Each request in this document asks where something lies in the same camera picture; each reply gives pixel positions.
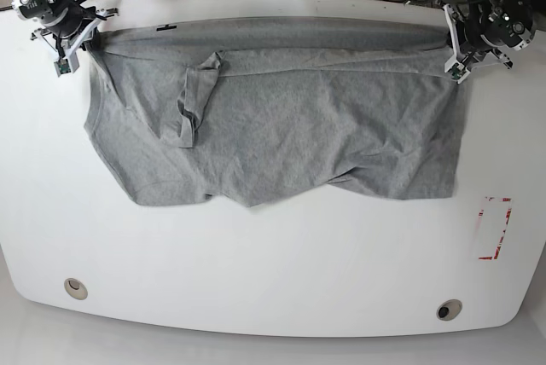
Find grey t-shirt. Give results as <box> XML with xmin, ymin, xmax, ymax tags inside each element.
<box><xmin>85</xmin><ymin>17</ymin><xmax>467</xmax><ymax>207</ymax></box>

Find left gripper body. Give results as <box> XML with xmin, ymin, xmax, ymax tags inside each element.
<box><xmin>442</xmin><ymin>3</ymin><xmax>513</xmax><ymax>71</ymax></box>

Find left table grommet hole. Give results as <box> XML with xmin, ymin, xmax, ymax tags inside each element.
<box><xmin>64</xmin><ymin>278</ymin><xmax>89</xmax><ymax>301</ymax></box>

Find right table grommet hole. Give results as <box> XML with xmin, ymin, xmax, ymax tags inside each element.
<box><xmin>436</xmin><ymin>299</ymin><xmax>462</xmax><ymax>322</ymax></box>

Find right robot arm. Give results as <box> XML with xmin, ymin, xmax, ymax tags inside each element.
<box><xmin>11</xmin><ymin>0</ymin><xmax>118</xmax><ymax>74</ymax></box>

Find red tape rectangle marking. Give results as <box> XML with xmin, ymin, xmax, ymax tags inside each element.
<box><xmin>471</xmin><ymin>196</ymin><xmax>513</xmax><ymax>261</ymax></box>

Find table grommet hole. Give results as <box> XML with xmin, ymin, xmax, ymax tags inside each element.
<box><xmin>64</xmin><ymin>278</ymin><xmax>89</xmax><ymax>301</ymax></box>
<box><xmin>436</xmin><ymin>299</ymin><xmax>462</xmax><ymax>322</ymax></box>

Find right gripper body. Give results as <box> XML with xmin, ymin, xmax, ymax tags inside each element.
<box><xmin>30</xmin><ymin>7</ymin><xmax>119</xmax><ymax>61</ymax></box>

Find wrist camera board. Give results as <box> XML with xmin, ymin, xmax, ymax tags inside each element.
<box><xmin>444</xmin><ymin>58</ymin><xmax>470</xmax><ymax>84</ymax></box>
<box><xmin>54</xmin><ymin>55</ymin><xmax>79</xmax><ymax>77</ymax></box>

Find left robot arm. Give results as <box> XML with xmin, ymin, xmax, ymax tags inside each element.
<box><xmin>442</xmin><ymin>0</ymin><xmax>545</xmax><ymax>83</ymax></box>

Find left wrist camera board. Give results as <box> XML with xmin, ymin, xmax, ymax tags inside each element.
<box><xmin>444</xmin><ymin>58</ymin><xmax>470</xmax><ymax>84</ymax></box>

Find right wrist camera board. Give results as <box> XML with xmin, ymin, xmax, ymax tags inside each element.
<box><xmin>54</xmin><ymin>55</ymin><xmax>79</xmax><ymax>77</ymax></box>

